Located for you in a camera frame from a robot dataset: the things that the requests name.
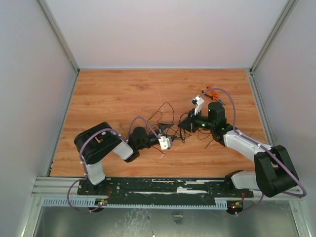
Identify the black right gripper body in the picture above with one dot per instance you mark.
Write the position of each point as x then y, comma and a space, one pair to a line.
191, 121

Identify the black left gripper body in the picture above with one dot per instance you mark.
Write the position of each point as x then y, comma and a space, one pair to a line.
160, 133

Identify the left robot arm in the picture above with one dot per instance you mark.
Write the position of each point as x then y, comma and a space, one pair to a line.
97, 142

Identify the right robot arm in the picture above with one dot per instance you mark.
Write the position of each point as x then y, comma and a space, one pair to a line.
274, 171

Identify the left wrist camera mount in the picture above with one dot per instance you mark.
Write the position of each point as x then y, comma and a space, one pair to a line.
165, 142

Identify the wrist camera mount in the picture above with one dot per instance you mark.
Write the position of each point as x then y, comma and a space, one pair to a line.
165, 142
198, 103

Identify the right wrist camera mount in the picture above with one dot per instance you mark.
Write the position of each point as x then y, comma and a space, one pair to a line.
198, 103

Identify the orange handled pliers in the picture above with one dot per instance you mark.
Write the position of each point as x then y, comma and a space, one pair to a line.
214, 96

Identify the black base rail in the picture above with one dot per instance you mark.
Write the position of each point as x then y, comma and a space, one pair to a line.
163, 190

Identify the grey slotted cable duct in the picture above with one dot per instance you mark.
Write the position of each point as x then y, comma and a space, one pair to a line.
93, 202

